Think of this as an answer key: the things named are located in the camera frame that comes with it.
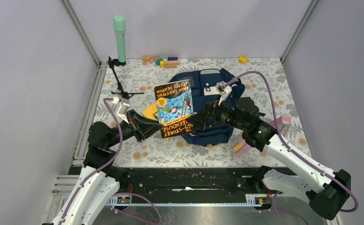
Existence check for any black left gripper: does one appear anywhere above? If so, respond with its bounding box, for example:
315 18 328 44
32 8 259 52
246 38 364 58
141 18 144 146
106 109 164 148

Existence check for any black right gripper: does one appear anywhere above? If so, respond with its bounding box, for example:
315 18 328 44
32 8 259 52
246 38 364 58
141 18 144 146
187 94 248 131

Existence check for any colourful treehouse storey book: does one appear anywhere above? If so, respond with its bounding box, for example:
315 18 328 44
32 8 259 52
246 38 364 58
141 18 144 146
154 80 195 139

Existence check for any navy blue student backpack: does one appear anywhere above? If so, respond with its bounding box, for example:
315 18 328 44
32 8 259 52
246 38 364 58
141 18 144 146
166 68 266 148

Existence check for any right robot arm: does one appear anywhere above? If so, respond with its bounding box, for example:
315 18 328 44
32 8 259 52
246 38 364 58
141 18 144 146
188 97 351 220

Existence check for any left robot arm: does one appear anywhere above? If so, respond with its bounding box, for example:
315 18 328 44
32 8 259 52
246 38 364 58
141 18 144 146
50 110 163 225

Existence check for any yellow book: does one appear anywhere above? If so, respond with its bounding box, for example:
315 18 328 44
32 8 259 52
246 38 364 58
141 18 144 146
142 103 160 123

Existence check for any yellow orange highlighter pen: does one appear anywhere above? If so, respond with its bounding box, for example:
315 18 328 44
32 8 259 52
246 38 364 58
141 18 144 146
233 141 247 152

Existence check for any pink highlighter pen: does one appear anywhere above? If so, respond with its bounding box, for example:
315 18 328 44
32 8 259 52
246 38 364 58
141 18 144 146
233 145 251 157

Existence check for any long wooden block front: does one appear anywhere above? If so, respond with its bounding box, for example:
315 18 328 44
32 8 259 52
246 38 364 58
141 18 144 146
164 63 178 68

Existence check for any long wooden block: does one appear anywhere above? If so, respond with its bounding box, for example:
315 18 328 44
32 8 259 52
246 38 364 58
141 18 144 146
167 60 180 65
164 63 178 68

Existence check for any long wooden block rear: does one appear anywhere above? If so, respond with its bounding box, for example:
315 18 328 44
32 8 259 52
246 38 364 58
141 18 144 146
167 60 180 65

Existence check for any purple studded toy brick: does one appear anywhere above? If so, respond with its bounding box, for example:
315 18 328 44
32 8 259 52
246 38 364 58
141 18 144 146
167 57 178 61

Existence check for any teal toy block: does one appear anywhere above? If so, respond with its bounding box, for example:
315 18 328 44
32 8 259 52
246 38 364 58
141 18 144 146
155 58 164 66

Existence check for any light wooden cube block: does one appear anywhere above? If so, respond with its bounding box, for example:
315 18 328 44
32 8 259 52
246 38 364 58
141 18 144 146
142 55 151 62

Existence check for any brown wooden block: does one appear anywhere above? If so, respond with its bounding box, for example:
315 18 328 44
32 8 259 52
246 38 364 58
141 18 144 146
152 55 160 63

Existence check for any yellow block far right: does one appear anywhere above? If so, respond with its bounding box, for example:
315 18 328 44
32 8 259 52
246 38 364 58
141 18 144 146
238 56 249 63

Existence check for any black tripod stand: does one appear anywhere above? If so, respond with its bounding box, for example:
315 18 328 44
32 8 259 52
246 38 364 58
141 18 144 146
107 56 144 100

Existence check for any pink box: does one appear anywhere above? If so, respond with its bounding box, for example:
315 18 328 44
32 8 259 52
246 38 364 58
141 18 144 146
270 116 291 136

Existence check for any green microphone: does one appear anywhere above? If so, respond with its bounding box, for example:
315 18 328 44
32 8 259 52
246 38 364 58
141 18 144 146
113 15 126 66

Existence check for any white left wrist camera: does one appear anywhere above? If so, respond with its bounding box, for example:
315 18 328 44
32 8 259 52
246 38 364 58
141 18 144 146
112 97 130 123

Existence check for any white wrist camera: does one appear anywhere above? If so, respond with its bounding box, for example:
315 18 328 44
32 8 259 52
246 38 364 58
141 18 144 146
215 81 232 105
112 97 130 123

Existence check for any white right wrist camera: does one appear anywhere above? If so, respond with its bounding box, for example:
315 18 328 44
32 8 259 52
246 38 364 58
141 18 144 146
215 81 232 105

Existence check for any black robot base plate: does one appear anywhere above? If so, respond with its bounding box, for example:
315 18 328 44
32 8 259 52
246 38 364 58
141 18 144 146
119 167 272 198

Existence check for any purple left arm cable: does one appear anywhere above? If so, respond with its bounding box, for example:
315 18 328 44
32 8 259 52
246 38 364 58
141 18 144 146
57 97 162 225

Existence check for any slotted metal cable rail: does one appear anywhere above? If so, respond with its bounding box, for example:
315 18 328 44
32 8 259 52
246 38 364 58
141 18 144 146
104 194 273 208

